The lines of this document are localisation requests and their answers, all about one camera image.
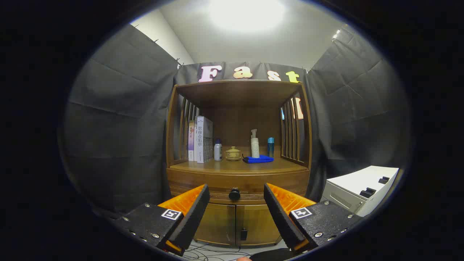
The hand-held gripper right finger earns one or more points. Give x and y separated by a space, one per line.
281 217

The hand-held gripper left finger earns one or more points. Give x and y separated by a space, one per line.
192 217

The wooden drawer with black knob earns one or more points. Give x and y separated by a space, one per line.
217 183

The wooden cabinet door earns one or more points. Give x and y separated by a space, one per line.
257 224
219 224

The wooden countertop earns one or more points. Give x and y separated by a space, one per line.
232 166

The white plastic drawer unit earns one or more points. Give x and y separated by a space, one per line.
359 181

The wooden cabinet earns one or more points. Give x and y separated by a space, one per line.
235 123

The folded blue cloth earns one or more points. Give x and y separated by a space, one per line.
258 159

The white bottle with blue cap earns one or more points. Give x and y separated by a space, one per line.
218 152

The clear blue bottle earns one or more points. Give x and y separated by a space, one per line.
270 146

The white pump bottle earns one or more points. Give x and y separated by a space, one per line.
255 146

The yellow lidded tea cup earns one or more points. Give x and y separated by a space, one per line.
233 154

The thin purple book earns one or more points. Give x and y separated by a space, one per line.
191 141

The white patterned book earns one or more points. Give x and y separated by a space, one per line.
203 141

